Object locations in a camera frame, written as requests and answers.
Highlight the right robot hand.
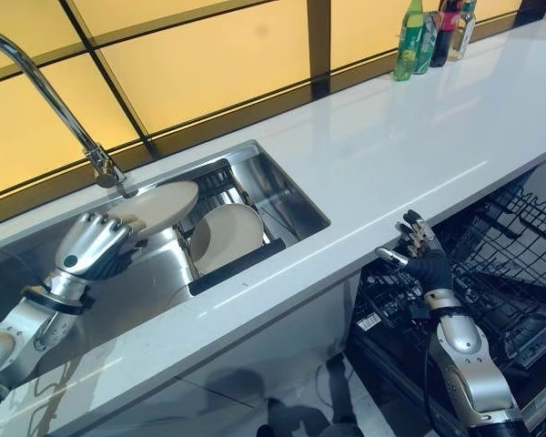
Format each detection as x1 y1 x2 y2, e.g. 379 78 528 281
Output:
375 209 453 291

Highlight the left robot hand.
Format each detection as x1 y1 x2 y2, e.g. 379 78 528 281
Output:
54 210 146 279

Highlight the cream ceramic plate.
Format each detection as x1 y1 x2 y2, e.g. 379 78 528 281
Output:
104 180 199 239

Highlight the stainless steel sink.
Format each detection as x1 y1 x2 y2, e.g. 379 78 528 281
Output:
0 139 332 365

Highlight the cream ceramic bowl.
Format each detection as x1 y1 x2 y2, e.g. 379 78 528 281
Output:
189 203 266 275

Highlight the black sink dish rack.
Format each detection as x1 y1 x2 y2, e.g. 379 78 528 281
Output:
176 158 287 297

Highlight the chrome gooseneck faucet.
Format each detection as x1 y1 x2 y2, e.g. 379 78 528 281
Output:
0 25 137 198

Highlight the green drink can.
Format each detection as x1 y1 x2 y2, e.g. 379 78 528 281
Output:
411 12 440 76

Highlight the green plastic soda bottle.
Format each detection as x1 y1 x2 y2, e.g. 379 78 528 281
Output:
392 0 425 83

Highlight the dark sauce bottle red cap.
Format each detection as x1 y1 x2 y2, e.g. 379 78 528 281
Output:
429 0 460 69

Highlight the clear oil bottle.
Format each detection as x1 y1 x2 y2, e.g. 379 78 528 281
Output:
447 0 478 62

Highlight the black wire dishwasher rack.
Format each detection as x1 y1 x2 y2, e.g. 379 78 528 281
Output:
436 175 546 365

